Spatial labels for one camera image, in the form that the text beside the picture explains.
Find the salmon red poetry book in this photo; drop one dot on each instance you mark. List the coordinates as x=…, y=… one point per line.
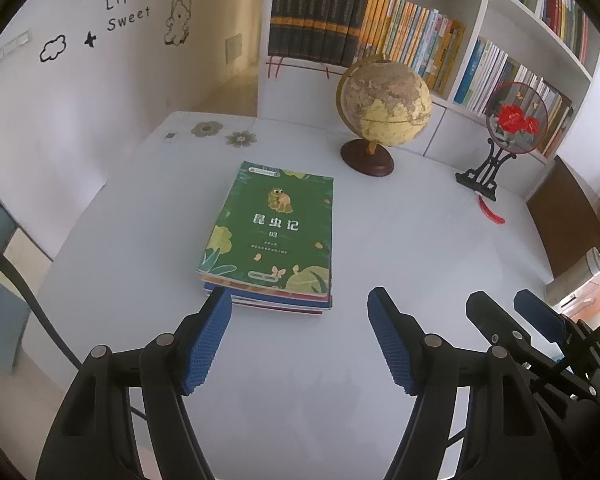
x=270, y=300

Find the white blue book row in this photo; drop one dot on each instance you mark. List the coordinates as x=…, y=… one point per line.
x=490, y=66

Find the black book set row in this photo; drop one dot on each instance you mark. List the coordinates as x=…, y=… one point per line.
x=324, y=31

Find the red tassel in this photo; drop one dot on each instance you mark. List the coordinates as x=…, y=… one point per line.
x=489, y=213

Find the yellow orange book row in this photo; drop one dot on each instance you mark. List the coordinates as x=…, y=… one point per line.
x=425, y=40

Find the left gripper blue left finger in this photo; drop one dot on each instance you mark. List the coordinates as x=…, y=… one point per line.
x=199, y=337

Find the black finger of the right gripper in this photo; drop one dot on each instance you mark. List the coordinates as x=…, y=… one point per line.
x=505, y=336

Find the yellow desk globe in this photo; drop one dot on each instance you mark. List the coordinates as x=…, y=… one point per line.
x=385, y=104

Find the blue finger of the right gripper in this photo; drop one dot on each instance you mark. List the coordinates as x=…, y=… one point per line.
x=540, y=314

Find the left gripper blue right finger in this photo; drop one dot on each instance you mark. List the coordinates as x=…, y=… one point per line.
x=399, y=336

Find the beige thermos bottle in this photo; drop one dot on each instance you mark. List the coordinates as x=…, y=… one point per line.
x=565, y=286

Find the green yellow flower book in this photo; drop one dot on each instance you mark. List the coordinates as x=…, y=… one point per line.
x=274, y=232

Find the embroidered round fan on stand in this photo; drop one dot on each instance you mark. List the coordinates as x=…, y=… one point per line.
x=516, y=119

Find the white bookshelf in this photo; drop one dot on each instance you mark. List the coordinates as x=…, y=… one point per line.
x=462, y=49

